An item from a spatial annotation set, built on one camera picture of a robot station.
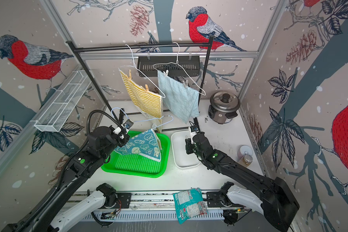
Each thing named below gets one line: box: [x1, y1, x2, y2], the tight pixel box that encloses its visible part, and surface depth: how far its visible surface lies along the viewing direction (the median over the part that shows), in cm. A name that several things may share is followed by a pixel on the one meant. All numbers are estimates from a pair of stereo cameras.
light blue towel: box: [157, 69, 200, 124], surface depth 88 cm
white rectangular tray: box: [171, 130, 202, 169], surface depth 91 cm
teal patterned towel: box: [114, 128, 162, 162], surface depth 84 cm
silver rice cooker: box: [207, 90, 241, 125], surface depth 97 cm
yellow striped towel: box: [118, 68, 163, 133], surface depth 84 cm
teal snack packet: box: [173, 187, 209, 225], surface depth 72 cm
